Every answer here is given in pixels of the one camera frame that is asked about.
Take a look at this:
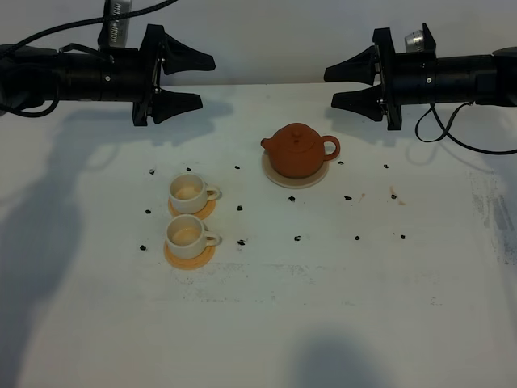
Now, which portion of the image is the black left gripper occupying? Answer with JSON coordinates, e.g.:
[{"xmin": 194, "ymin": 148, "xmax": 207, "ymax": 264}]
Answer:
[{"xmin": 98, "ymin": 23, "xmax": 215, "ymax": 126}]

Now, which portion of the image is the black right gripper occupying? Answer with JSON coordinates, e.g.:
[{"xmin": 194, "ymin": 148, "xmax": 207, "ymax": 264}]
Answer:
[{"xmin": 324, "ymin": 23, "xmax": 436, "ymax": 130}]

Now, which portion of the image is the brown clay teapot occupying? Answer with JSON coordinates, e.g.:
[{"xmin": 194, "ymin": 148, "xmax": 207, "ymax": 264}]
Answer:
[{"xmin": 260, "ymin": 123, "xmax": 341, "ymax": 179}]

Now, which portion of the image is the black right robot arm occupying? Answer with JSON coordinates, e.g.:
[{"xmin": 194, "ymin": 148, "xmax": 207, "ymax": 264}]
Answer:
[{"xmin": 324, "ymin": 25, "xmax": 516, "ymax": 130}]

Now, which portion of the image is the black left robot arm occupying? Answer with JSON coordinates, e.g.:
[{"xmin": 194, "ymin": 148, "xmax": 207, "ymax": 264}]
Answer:
[{"xmin": 1, "ymin": 24, "xmax": 216, "ymax": 126}]

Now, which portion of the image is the beige round teapot saucer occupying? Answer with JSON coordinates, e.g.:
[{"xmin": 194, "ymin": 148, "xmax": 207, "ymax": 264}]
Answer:
[{"xmin": 261, "ymin": 151, "xmax": 330, "ymax": 189}]

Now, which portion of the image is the far white teacup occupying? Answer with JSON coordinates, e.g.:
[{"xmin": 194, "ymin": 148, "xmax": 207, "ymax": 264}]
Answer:
[{"xmin": 169, "ymin": 172, "xmax": 221, "ymax": 214}]

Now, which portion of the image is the white teacup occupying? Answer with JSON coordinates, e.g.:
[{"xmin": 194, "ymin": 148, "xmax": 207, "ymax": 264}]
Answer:
[
  {"xmin": 169, "ymin": 172, "xmax": 221, "ymax": 214},
  {"xmin": 166, "ymin": 214, "xmax": 221, "ymax": 259}
]

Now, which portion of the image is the far orange round coaster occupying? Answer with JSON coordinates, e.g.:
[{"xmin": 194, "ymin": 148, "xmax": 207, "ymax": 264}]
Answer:
[{"xmin": 168, "ymin": 200, "xmax": 216, "ymax": 220}]

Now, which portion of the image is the orange round coaster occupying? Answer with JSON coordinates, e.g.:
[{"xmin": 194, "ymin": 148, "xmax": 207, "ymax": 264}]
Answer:
[
  {"xmin": 163, "ymin": 241, "xmax": 216, "ymax": 270},
  {"xmin": 168, "ymin": 200, "xmax": 216, "ymax": 220}
]

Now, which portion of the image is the near white teacup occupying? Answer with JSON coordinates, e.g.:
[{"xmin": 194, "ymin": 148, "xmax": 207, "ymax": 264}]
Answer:
[{"xmin": 166, "ymin": 214, "xmax": 221, "ymax": 259}]

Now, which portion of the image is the near orange round coaster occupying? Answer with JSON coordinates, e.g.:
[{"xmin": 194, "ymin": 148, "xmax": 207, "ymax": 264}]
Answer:
[{"xmin": 163, "ymin": 241, "xmax": 216, "ymax": 270}]

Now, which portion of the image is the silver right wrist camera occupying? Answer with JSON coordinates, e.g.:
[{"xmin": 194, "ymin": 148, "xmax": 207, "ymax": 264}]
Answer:
[{"xmin": 404, "ymin": 30, "xmax": 425, "ymax": 53}]

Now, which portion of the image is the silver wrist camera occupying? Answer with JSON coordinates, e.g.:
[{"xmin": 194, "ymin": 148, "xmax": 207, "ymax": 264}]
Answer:
[
  {"xmin": 97, "ymin": 0, "xmax": 132, "ymax": 49},
  {"xmin": 404, "ymin": 30, "xmax": 425, "ymax": 53}
]

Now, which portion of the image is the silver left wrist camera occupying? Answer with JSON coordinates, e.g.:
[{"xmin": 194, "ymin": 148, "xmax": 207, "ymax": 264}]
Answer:
[{"xmin": 97, "ymin": 0, "xmax": 132, "ymax": 49}]

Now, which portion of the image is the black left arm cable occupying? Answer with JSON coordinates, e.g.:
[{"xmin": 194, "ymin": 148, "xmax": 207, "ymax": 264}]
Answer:
[{"xmin": 0, "ymin": 0, "xmax": 174, "ymax": 61}]

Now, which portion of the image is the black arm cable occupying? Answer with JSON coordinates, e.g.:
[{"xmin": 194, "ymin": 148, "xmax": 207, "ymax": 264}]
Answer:
[
  {"xmin": 0, "ymin": 0, "xmax": 174, "ymax": 61},
  {"xmin": 415, "ymin": 100, "xmax": 517, "ymax": 155}
]

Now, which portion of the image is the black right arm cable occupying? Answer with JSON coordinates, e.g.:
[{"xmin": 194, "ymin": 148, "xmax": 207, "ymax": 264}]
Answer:
[{"xmin": 415, "ymin": 100, "xmax": 517, "ymax": 155}]

